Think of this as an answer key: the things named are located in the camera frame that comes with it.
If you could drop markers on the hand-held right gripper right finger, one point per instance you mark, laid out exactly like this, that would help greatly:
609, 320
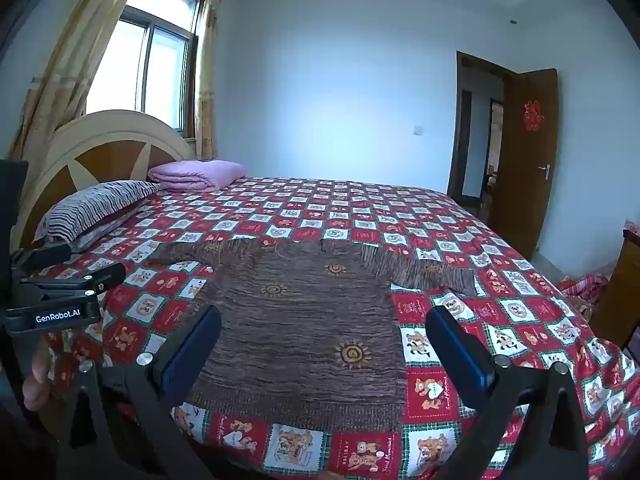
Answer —
457, 352

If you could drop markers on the brown wooden door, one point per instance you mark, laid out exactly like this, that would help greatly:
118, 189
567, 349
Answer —
525, 185

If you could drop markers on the window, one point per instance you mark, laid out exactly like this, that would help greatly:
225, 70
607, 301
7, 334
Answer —
155, 60

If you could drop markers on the red checkered printed bed sheet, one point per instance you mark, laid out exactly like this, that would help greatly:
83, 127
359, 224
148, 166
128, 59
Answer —
450, 240

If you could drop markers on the person's left hand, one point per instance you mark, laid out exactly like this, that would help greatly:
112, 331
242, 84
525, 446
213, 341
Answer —
39, 380

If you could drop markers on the folded pink blanket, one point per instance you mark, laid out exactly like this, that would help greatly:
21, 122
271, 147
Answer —
195, 174

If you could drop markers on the striped pillow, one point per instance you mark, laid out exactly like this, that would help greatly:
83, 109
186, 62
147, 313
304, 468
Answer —
90, 205

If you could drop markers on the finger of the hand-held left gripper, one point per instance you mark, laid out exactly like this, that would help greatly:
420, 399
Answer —
45, 256
80, 280

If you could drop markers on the wooden arched headboard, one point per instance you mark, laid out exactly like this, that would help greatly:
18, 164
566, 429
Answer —
107, 152

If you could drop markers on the brown door frame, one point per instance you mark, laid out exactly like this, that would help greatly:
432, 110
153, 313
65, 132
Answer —
457, 135

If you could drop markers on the brown knitted sweater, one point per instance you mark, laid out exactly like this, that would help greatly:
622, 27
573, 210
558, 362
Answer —
300, 330

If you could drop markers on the wide beige curtain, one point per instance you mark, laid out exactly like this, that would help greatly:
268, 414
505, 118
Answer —
75, 60

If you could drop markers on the red cloth pile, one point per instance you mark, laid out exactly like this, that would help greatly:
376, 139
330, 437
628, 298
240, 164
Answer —
585, 287

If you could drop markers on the red paper door decoration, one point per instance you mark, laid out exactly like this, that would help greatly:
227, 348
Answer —
533, 116

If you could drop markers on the narrow beige curtain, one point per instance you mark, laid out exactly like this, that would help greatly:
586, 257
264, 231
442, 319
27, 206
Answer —
207, 70

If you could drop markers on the wooden cabinet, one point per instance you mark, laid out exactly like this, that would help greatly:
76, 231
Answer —
622, 290

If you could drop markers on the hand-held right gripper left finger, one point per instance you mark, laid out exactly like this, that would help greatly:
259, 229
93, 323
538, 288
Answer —
192, 350

